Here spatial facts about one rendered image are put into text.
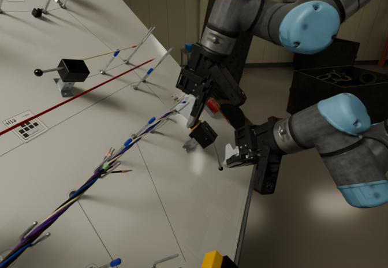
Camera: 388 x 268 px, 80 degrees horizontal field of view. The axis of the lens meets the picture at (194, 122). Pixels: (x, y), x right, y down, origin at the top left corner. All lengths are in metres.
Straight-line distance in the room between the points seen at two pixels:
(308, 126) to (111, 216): 0.39
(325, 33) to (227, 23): 0.19
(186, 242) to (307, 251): 1.39
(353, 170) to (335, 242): 1.55
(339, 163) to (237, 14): 0.33
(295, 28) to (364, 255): 1.78
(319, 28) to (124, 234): 0.46
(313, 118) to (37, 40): 0.59
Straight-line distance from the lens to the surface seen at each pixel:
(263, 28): 0.52
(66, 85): 0.55
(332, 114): 0.44
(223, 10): 0.52
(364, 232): 2.16
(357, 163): 0.47
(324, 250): 1.92
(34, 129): 0.49
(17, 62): 0.58
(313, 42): 0.41
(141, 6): 5.83
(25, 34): 0.64
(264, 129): 0.55
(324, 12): 0.41
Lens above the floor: 1.42
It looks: 27 degrees down
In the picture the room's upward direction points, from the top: straight up
